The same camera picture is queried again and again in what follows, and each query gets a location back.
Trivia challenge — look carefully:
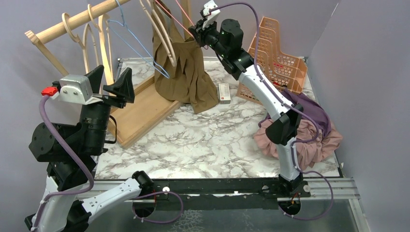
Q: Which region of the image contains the wooden hanger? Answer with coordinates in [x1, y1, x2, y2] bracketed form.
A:
[87, 4, 114, 85]
[139, 0, 176, 67]
[61, 13, 100, 73]

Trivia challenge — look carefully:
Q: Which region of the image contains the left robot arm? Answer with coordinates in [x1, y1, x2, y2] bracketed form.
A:
[25, 65, 154, 232]

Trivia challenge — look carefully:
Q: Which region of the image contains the blue wire hanger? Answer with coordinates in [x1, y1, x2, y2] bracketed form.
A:
[108, 0, 170, 79]

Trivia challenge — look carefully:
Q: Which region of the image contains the brown skirt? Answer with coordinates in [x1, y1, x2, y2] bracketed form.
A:
[152, 1, 219, 114]

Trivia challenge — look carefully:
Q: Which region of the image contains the purple garment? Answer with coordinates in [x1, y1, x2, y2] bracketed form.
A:
[282, 89, 331, 137]

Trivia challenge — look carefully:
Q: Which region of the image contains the peach plastic file organizer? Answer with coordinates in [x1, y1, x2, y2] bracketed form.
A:
[248, 16, 308, 94]

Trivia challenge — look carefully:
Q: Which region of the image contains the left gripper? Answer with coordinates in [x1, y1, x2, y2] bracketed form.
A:
[81, 64, 136, 153]

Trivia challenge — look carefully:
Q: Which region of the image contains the wooden hanger leftmost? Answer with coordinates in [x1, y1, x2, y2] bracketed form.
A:
[61, 13, 100, 73]

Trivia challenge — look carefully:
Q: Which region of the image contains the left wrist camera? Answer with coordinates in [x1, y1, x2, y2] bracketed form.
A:
[41, 74, 103, 105]

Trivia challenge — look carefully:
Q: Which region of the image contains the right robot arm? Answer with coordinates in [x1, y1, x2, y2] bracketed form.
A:
[189, 19, 305, 197]

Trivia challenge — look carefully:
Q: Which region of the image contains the small white red box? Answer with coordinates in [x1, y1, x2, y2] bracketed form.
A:
[218, 83, 231, 104]

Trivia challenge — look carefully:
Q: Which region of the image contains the pink skirt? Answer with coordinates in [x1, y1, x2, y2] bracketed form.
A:
[254, 119, 343, 171]

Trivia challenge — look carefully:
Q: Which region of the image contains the wooden clothes rack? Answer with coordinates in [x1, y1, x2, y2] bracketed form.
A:
[24, 0, 193, 149]

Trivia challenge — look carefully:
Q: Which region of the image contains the wooden hanger right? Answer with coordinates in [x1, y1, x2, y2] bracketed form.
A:
[139, 0, 176, 67]

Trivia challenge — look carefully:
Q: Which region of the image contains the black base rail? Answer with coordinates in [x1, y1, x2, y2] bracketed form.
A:
[93, 176, 311, 212]

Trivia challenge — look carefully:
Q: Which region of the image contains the pink wire hanger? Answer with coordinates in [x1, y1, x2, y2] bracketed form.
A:
[152, 0, 193, 51]

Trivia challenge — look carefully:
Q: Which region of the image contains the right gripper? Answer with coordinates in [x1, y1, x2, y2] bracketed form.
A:
[188, 17, 227, 59]

